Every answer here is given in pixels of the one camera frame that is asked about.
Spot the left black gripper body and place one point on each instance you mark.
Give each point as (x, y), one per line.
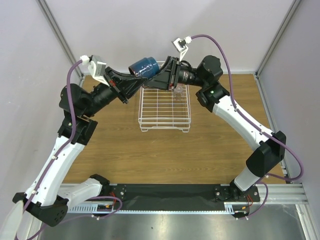
(114, 84)

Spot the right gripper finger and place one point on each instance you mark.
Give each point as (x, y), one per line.
(168, 69)
(160, 82)

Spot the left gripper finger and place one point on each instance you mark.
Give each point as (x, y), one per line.
(113, 75)
(131, 86)

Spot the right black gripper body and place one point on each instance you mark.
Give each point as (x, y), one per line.
(173, 75)

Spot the small dark blue mug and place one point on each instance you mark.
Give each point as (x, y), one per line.
(147, 67)

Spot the clear plastic cup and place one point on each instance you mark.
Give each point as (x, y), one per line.
(179, 92)

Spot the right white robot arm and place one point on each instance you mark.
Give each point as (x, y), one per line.
(267, 146)

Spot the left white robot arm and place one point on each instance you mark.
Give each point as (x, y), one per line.
(43, 199)

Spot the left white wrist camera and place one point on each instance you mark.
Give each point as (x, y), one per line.
(96, 67)

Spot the white wire dish rack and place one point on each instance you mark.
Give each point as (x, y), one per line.
(158, 110)

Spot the left aluminium frame post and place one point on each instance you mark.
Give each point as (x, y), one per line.
(54, 25)

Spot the aluminium frame post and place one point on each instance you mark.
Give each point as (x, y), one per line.
(54, 25)
(279, 33)

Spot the right aluminium frame post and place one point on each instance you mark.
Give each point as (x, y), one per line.
(279, 33)

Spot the slotted grey cable duct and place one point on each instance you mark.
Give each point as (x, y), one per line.
(102, 209)

